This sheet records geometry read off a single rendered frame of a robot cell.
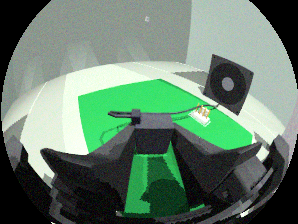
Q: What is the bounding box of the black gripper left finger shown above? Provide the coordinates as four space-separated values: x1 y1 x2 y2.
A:
40 123 136 212

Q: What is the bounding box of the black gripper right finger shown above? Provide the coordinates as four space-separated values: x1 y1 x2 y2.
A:
170 123 262 206

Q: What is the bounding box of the green circuit board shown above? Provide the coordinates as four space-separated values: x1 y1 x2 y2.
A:
78 79 253 218

